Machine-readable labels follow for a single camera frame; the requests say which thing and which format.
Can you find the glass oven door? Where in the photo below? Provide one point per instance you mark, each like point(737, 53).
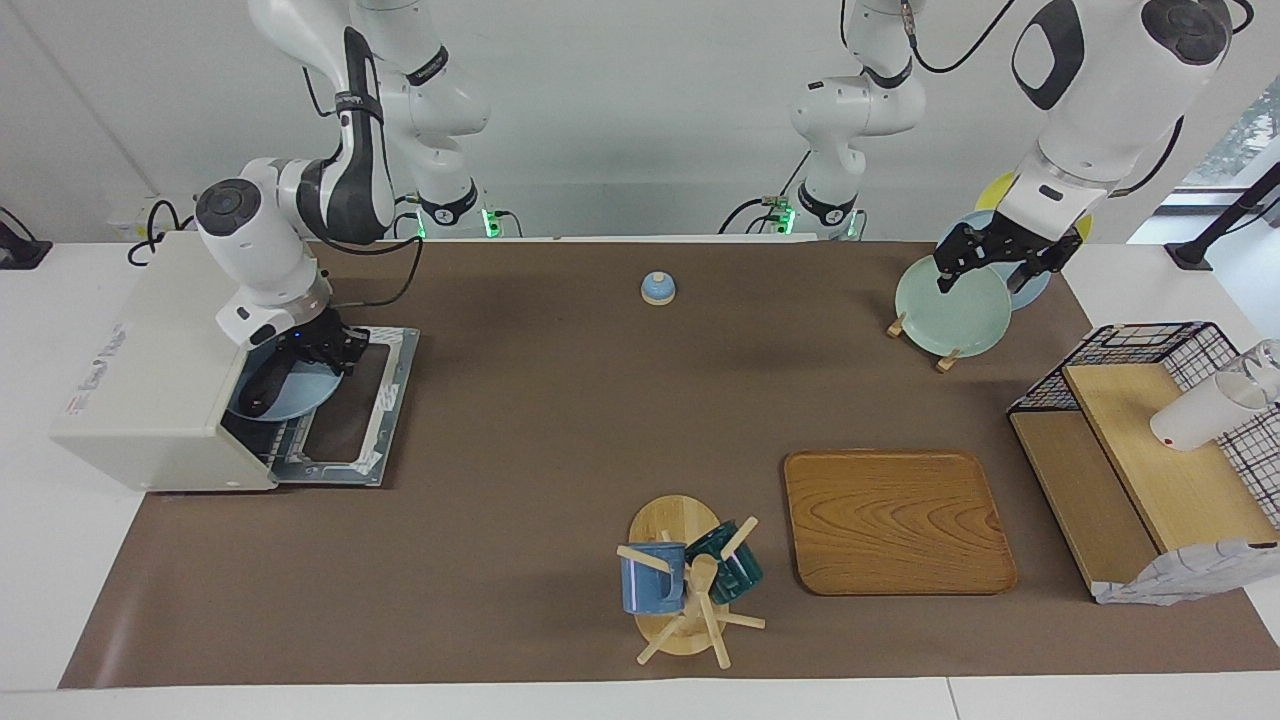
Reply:
point(385, 420)

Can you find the wooden plate rack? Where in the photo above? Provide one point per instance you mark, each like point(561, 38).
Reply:
point(945, 362)

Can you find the dark purple eggplant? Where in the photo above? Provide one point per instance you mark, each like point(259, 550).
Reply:
point(265, 390)

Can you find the white patterned cloth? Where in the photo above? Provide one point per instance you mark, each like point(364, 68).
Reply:
point(1180, 575)

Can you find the white toaster oven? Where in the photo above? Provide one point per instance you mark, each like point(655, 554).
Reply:
point(150, 380)

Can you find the wooden serving tray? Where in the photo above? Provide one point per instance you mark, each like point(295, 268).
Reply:
point(895, 520)

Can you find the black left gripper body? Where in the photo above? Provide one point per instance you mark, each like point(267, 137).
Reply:
point(1000, 245)

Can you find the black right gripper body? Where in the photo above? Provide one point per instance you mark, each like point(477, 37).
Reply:
point(320, 338)

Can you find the wooden shelf box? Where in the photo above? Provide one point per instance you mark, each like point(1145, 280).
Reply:
point(1180, 490)

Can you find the pale green plate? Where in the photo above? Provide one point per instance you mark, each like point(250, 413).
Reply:
point(950, 315)

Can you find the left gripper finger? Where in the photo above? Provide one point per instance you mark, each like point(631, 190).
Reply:
point(945, 281)
point(1030, 275)

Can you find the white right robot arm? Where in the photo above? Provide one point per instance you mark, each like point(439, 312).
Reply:
point(270, 230)

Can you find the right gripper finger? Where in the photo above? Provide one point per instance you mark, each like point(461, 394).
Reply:
point(352, 360)
point(318, 364)

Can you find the black metal stand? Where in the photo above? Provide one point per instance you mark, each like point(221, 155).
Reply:
point(1215, 230)

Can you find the brown table mat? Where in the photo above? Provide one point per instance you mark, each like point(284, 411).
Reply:
point(550, 450)

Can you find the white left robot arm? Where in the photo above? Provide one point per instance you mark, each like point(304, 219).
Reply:
point(1110, 90)

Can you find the black clamp base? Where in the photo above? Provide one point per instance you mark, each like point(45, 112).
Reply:
point(20, 250)

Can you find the blue mug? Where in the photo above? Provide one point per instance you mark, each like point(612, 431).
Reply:
point(645, 590)

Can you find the white cup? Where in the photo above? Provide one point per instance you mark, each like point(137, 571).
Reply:
point(1195, 420)

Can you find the wooden mug tree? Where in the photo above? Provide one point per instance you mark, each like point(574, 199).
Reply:
point(670, 520)

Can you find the small light blue plate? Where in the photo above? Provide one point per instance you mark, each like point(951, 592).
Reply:
point(305, 395)

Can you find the clear glass cup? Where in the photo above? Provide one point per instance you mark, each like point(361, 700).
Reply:
point(1265, 355)

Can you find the large light blue plate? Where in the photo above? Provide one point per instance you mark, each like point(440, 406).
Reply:
point(1030, 290)

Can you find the dark green mug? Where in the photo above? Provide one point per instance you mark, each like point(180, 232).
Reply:
point(735, 575)

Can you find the yellow plate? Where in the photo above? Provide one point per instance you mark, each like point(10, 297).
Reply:
point(995, 192)

